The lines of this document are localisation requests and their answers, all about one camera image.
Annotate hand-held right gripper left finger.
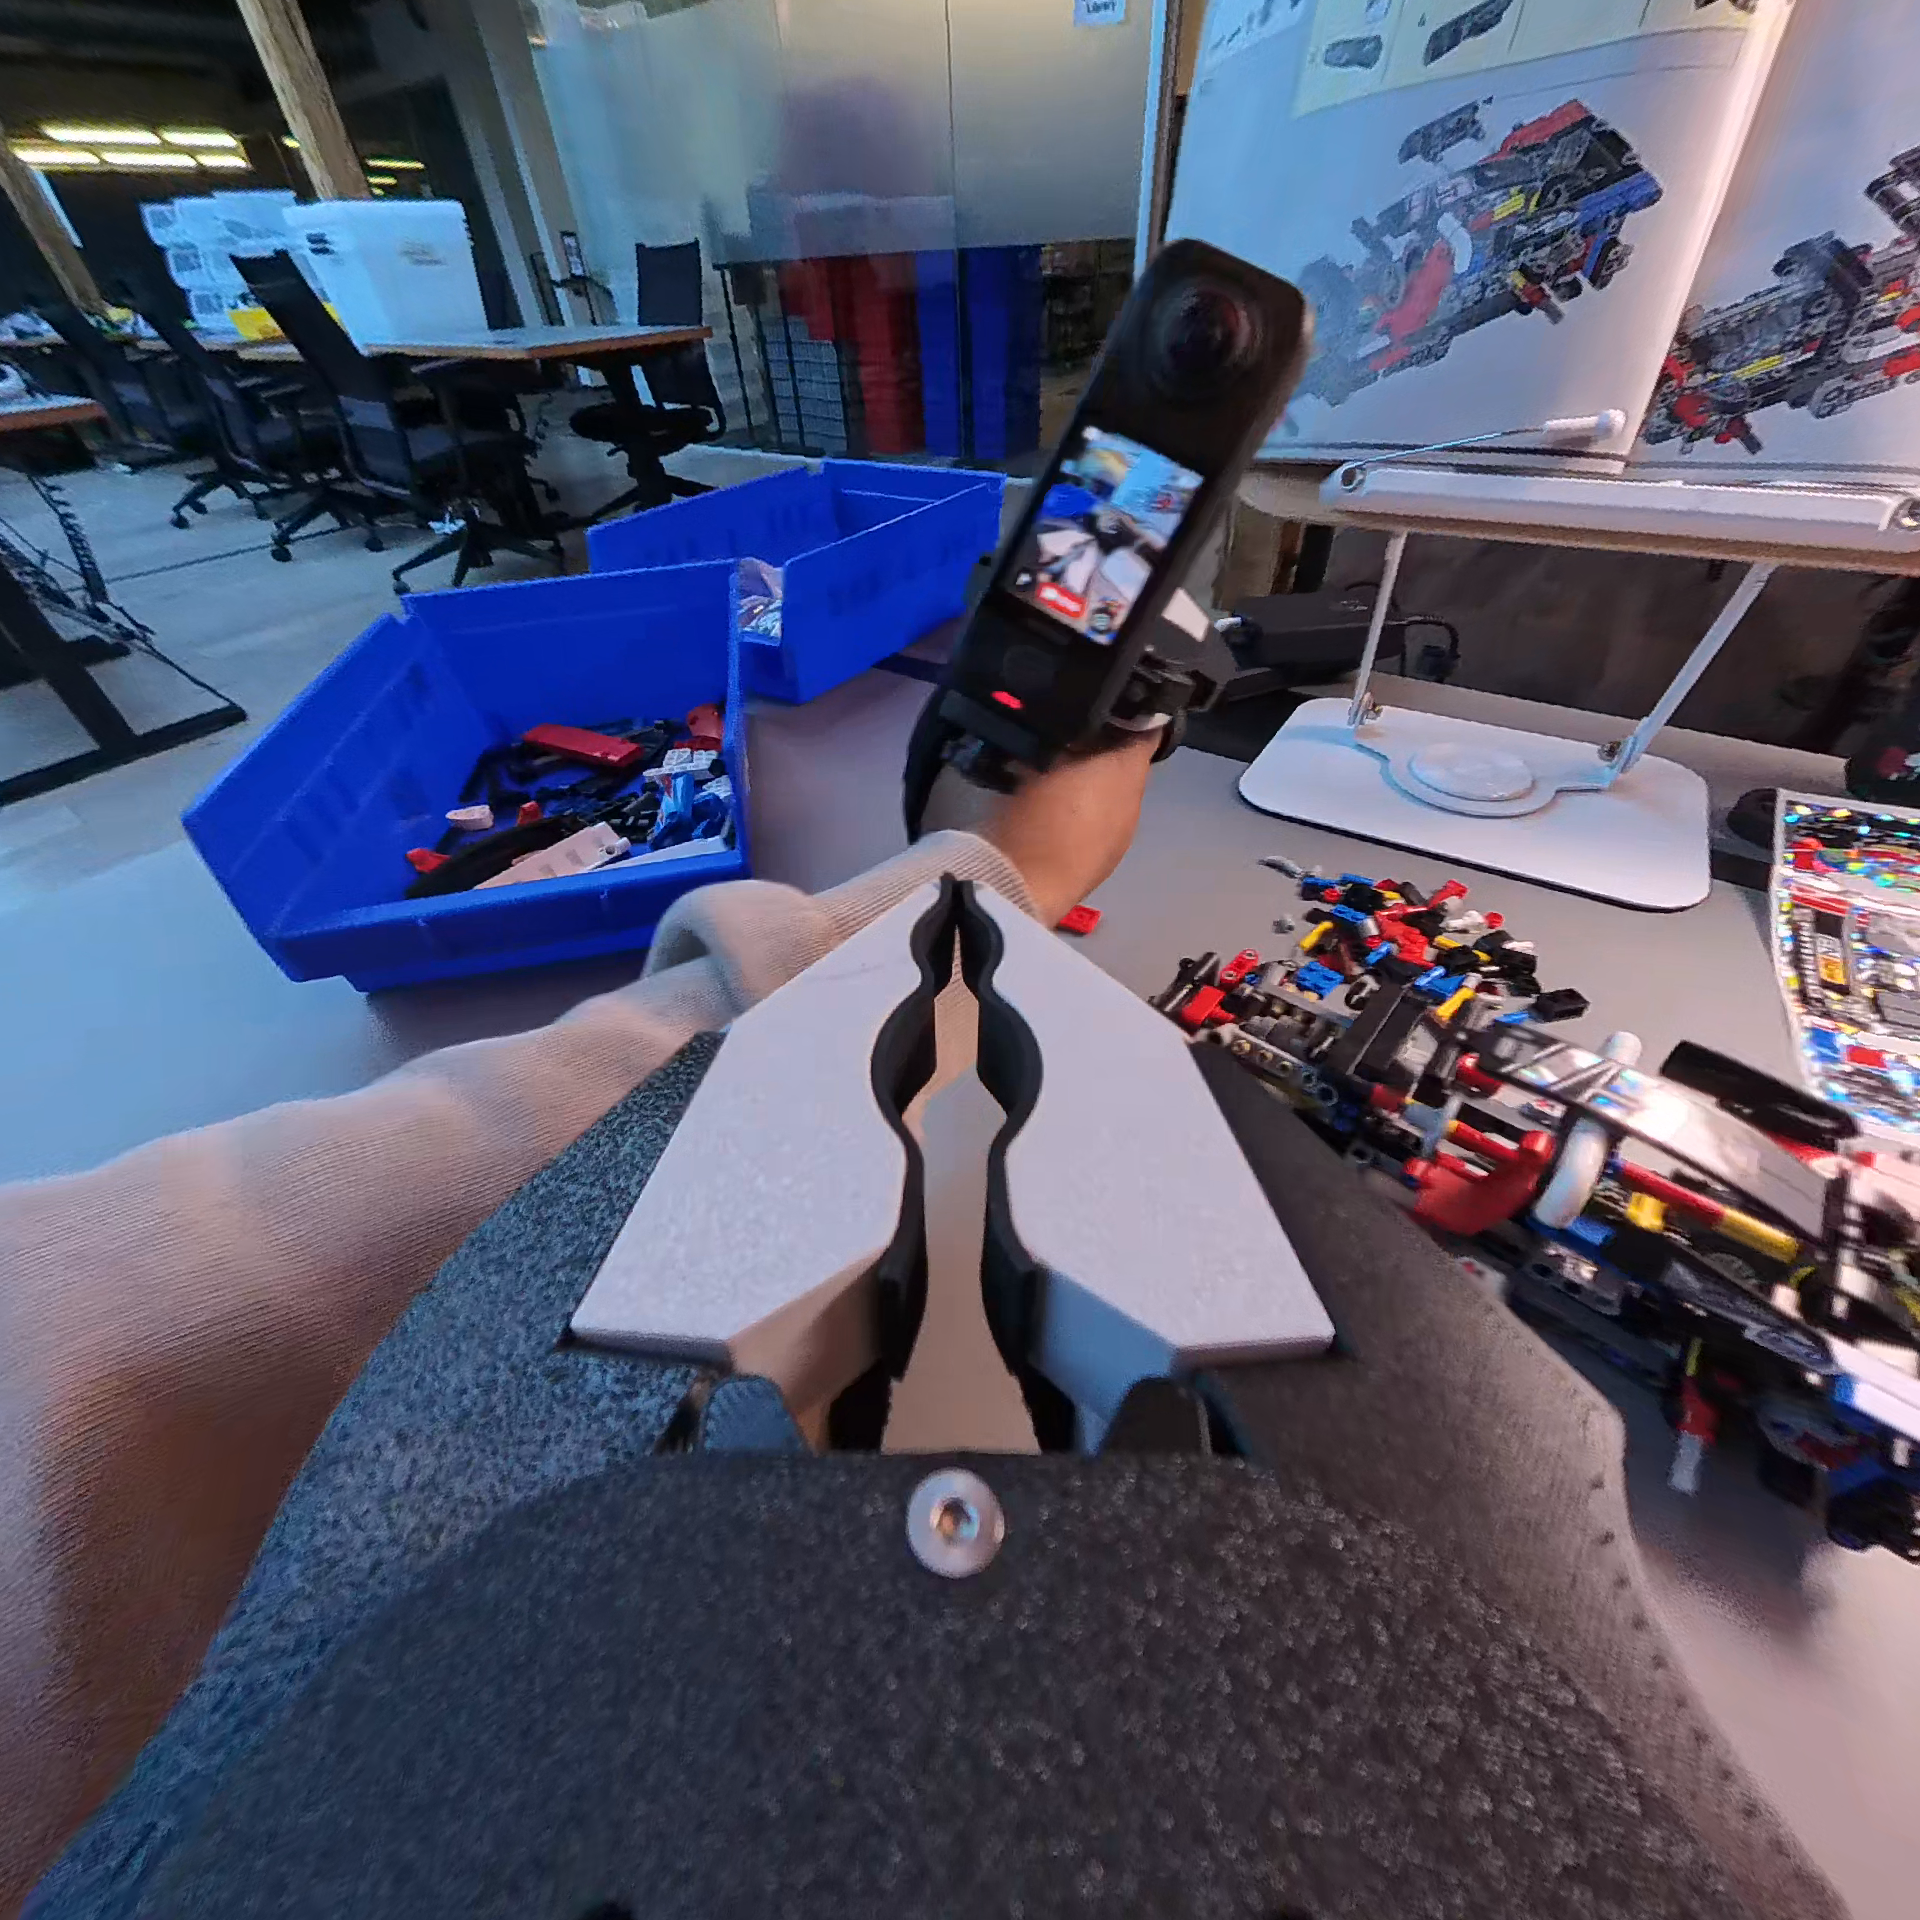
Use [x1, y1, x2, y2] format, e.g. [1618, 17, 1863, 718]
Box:
[568, 872, 965, 1454]

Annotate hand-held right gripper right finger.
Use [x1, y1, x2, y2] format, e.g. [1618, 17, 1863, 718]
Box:
[959, 872, 1336, 1454]

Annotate lego race car model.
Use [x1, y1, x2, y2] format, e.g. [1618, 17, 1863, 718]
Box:
[1152, 960, 1920, 1565]

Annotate person's left forearm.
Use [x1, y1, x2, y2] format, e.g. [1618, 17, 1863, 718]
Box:
[0, 831, 1052, 1869]

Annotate pile of small lego pieces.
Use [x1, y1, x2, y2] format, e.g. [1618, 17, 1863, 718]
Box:
[1258, 854, 1594, 1038]

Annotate heap of large lego parts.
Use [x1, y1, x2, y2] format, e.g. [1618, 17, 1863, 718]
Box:
[405, 701, 740, 902]

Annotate lego instruction book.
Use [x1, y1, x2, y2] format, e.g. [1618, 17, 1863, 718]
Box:
[1162, 0, 1920, 470]

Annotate person's left hand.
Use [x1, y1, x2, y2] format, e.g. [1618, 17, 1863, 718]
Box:
[976, 728, 1175, 921]

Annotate black power adapter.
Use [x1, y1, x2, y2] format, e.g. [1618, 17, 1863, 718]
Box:
[1219, 590, 1464, 695]

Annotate blue plastic parts bin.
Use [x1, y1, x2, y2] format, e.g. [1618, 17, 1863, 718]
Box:
[584, 456, 1010, 705]
[182, 561, 751, 995]

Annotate blue red drawer cabinet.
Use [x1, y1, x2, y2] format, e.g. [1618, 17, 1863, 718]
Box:
[748, 245, 1052, 463]

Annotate black office chair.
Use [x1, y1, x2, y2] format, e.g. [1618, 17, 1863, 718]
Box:
[567, 239, 732, 518]
[228, 247, 568, 595]
[45, 293, 354, 565]

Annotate wooden office desk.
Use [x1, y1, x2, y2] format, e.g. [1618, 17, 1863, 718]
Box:
[223, 321, 712, 505]

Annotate holographic sticker sheet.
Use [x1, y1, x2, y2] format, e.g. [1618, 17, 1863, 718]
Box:
[1768, 785, 1920, 1149]

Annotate large white storage box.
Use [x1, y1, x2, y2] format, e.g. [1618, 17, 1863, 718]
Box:
[282, 199, 492, 347]

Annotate wooden pillar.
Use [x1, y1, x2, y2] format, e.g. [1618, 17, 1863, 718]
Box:
[238, 0, 373, 204]

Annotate stack of white storage boxes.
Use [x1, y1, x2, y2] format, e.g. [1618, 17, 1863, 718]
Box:
[139, 190, 301, 336]

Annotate ceiling light panels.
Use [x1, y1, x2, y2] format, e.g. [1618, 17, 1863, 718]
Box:
[0, 123, 253, 173]

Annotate black frame desk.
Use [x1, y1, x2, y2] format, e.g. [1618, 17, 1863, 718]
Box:
[0, 393, 250, 807]

